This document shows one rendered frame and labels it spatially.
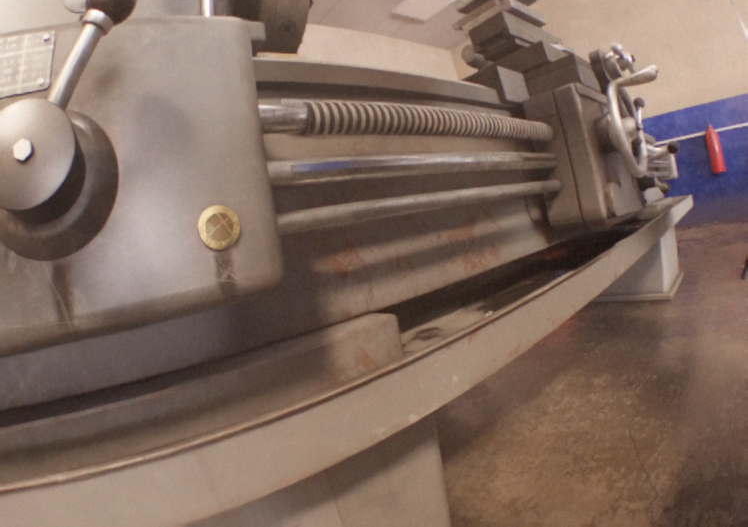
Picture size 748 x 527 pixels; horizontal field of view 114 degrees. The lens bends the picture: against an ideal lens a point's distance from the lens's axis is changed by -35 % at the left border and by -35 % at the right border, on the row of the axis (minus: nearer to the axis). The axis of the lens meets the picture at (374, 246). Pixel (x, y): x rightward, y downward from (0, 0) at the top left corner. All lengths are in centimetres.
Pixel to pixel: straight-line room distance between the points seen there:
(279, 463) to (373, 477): 21
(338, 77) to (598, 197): 53
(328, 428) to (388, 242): 31
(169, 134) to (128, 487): 24
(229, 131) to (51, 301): 17
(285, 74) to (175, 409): 41
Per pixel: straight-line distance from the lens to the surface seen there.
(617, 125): 75
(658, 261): 200
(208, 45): 32
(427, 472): 55
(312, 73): 53
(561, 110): 81
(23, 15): 52
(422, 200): 47
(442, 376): 37
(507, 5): 97
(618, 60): 97
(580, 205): 79
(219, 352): 44
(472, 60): 126
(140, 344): 43
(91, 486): 29
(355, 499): 49
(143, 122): 28
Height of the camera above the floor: 57
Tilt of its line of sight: 2 degrees down
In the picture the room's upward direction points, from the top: 11 degrees counter-clockwise
